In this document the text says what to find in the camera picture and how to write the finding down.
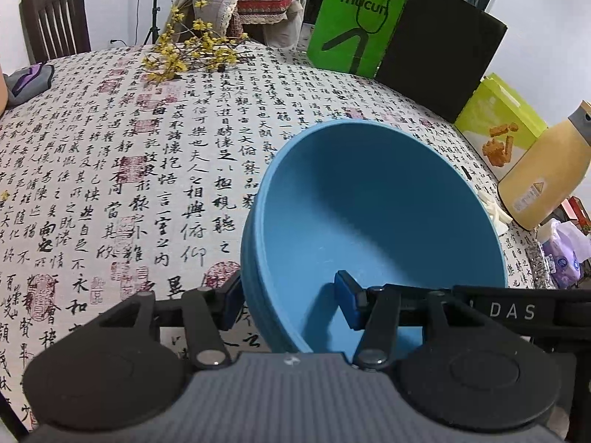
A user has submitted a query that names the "yellow flower branch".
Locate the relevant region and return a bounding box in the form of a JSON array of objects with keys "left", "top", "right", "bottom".
[{"left": 141, "top": 4, "right": 257, "bottom": 85}]

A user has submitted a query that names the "studio light on stand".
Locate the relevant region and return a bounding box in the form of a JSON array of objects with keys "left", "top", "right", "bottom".
[{"left": 141, "top": 0, "right": 162, "bottom": 46}]

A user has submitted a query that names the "white crumpled tissue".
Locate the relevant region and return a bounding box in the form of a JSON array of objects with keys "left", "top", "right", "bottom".
[{"left": 477, "top": 190, "right": 512, "bottom": 230}]

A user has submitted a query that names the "black paper bag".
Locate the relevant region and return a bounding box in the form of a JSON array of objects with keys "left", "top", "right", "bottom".
[{"left": 375, "top": 0, "right": 509, "bottom": 123}]

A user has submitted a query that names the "beige cloth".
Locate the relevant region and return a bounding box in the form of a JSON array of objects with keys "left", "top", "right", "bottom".
[{"left": 259, "top": 0, "right": 309, "bottom": 54}]

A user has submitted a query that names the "purple tissue pack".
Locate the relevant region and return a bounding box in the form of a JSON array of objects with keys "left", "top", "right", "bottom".
[{"left": 541, "top": 219, "right": 583, "bottom": 288}]

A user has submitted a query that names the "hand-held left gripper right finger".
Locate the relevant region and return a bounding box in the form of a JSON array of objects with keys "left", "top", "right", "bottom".
[{"left": 333, "top": 270, "right": 491, "bottom": 372}]

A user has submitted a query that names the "yellow thermos bottle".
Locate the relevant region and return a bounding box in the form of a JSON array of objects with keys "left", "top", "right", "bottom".
[{"left": 497, "top": 99, "right": 591, "bottom": 231}]

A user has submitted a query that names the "purple cloth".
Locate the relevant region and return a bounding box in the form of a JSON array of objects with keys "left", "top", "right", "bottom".
[{"left": 4, "top": 62, "right": 55, "bottom": 106}]

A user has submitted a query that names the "green paper bag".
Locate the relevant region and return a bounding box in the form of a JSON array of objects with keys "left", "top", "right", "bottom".
[{"left": 307, "top": 0, "right": 409, "bottom": 78}]

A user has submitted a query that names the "yellow-green snack box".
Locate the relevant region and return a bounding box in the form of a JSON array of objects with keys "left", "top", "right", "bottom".
[{"left": 455, "top": 73, "right": 550, "bottom": 181}]

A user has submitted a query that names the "grey patterned pouch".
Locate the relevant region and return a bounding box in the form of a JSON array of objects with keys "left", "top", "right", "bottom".
[{"left": 526, "top": 235, "right": 555, "bottom": 289}]

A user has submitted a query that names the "calligraphy printed tablecloth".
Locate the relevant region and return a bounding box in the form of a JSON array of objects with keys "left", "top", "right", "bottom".
[{"left": 0, "top": 39, "right": 546, "bottom": 430}]

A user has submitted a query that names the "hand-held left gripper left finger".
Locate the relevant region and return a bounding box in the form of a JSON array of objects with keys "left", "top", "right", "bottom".
[{"left": 99, "top": 270, "right": 245, "bottom": 370}]

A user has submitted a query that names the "dark wooden chair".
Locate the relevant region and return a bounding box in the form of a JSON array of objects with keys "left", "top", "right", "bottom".
[{"left": 19, "top": 0, "right": 92, "bottom": 63}]

